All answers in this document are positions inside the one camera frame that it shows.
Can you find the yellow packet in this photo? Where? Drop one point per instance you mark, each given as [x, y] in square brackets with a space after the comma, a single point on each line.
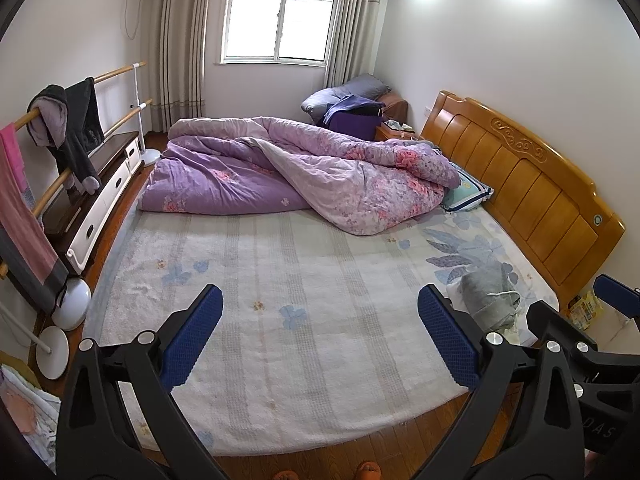
[585, 307]

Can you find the grey blue bedding pile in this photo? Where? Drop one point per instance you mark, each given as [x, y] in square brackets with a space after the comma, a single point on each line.
[345, 92]

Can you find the pink towel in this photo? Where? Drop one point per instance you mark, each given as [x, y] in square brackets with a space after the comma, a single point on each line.
[25, 220]

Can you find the white floor fan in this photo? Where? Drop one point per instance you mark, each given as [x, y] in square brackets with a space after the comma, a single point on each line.
[72, 305]

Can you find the blue trimmed pillow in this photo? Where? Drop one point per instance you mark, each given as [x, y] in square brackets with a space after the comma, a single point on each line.
[467, 192]

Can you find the white floral bed blanket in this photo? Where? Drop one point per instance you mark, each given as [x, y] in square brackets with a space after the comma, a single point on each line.
[300, 285]

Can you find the wooden headboard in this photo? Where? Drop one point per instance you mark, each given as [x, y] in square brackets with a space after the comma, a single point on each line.
[525, 185]

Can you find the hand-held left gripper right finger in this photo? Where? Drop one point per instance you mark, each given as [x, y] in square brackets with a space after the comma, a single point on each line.
[447, 335]

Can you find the window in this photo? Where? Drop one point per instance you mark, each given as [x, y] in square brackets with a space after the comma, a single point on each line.
[260, 15]

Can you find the pile of light clothes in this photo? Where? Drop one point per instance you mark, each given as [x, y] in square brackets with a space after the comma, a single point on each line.
[30, 410]

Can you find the purple floral quilt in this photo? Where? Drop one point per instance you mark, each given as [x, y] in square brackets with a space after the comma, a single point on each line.
[300, 170]

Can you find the dark wood tv cabinet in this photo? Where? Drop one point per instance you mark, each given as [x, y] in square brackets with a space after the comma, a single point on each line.
[100, 195]

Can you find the grey striped curtain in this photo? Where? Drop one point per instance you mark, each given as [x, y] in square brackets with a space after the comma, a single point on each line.
[180, 60]
[350, 35]

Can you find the wooden nightstand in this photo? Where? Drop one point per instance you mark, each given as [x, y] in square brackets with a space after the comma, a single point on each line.
[387, 134]

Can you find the orange slipper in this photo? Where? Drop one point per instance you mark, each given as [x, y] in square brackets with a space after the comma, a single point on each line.
[367, 471]
[287, 475]

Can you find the wooden ballet barre rack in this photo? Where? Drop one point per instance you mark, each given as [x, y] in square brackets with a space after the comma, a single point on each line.
[120, 71]

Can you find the grey hoodie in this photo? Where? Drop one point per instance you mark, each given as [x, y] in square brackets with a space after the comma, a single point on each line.
[487, 292]

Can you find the dark hooded jacket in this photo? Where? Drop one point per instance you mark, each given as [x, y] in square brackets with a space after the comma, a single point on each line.
[82, 120]

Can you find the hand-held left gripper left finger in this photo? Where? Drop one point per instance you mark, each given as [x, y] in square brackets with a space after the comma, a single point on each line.
[192, 335]

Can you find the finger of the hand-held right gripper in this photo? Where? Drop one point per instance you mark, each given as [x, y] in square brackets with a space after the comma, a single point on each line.
[560, 325]
[615, 292]

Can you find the brown chair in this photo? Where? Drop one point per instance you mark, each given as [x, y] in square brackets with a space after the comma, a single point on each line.
[397, 107]

